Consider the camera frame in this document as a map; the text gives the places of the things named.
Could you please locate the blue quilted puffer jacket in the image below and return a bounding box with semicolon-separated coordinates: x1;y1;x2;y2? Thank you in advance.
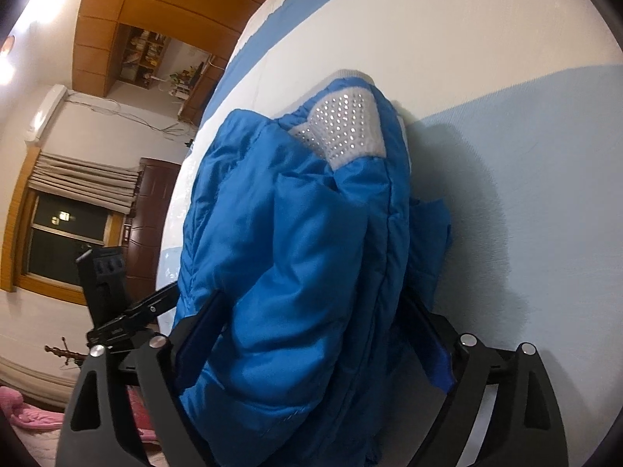
176;71;451;466

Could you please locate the wood framed window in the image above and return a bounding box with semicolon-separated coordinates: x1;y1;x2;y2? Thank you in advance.
1;147;129;305

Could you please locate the dark coat rack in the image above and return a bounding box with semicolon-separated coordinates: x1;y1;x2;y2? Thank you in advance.
43;336;86;368

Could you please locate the beige roman window blind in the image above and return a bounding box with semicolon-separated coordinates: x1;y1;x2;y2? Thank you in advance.
28;153;139;214

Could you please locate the dark brown wooden door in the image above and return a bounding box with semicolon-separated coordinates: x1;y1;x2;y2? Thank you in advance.
121;157;181;302

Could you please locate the pink floor mat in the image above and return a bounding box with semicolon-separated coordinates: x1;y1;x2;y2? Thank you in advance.
1;386;168;466

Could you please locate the white air conditioner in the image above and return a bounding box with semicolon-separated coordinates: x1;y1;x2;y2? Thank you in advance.
24;84;69;146

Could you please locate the wooden wardrobe cabinet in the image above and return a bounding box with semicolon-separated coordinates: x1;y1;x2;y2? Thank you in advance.
72;0;265;122

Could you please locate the blue and white bedspread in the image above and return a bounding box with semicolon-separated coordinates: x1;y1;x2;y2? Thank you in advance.
156;0;622;466

